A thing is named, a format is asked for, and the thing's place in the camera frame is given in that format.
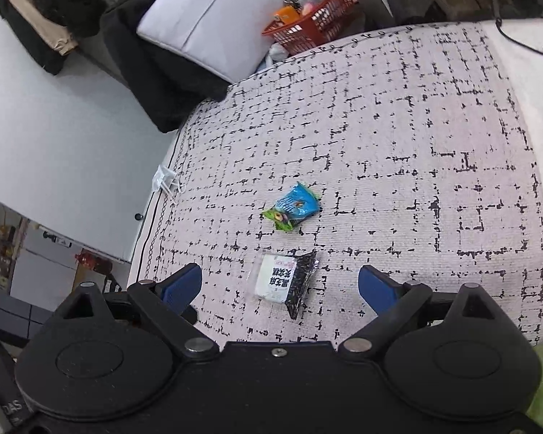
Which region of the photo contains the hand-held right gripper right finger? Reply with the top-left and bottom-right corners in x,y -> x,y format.
338,265 -> 510,357

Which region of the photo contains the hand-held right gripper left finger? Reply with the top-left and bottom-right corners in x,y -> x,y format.
50,262 -> 218,359

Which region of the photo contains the white and black snack packet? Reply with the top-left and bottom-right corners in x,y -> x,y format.
253,250 -> 318,319

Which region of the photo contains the grey cabinet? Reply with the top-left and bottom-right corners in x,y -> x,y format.
0,276 -> 55,340

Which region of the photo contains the blue and green snack packet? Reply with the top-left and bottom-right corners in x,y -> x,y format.
261,182 -> 321,232

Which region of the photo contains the cluttered kitchen shelf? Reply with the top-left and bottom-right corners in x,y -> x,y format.
0,194 -> 30,281

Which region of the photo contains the white power strip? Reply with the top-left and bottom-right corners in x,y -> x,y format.
41,230 -> 73,247

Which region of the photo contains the white black patterned bedspread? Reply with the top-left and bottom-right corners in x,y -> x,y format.
127,22 -> 543,349

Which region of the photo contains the black clothing pile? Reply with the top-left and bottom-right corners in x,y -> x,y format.
100,0 -> 229,134

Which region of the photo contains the orange plastic basket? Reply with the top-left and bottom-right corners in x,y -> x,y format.
261,0 -> 359,55

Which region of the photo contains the white tote bag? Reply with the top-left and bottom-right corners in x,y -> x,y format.
136,0 -> 331,83

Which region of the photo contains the hanging black jacket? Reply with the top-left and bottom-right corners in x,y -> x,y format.
0,0 -> 107,75

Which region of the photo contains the hanging beige garment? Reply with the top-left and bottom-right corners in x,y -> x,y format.
0,0 -> 79,55

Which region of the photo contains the black cable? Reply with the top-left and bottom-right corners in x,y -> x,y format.
484,0 -> 543,71

